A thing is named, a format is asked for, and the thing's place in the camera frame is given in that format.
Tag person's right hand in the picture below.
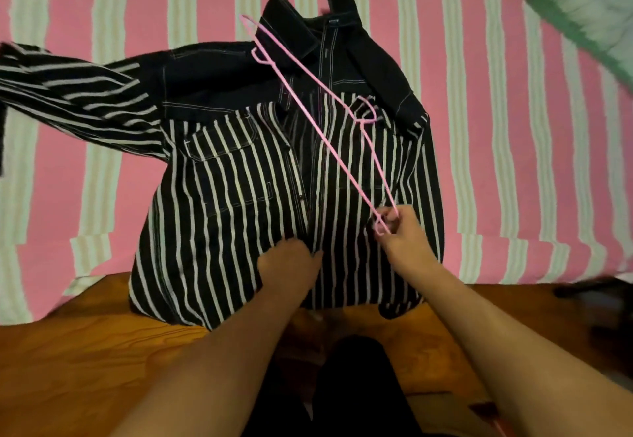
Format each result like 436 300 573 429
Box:
373 204 442 280

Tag person's left hand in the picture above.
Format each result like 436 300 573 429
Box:
256 237 324 302

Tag black white striped shirt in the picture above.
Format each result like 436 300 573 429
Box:
0 0 445 332

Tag pink wire clothes hanger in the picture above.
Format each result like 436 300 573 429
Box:
239 14 400 237

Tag person's left forearm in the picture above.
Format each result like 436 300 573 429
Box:
108 283 310 437

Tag person's right forearm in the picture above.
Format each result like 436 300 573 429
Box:
414 264 633 437

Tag pink white striped bedsheet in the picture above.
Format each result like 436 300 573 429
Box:
0 0 633 327

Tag person's black trousers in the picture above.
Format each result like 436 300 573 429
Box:
241 335 427 437

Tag green white cloth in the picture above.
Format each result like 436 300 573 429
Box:
498 0 633 92

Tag wooden bed frame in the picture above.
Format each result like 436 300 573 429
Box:
0 271 633 437

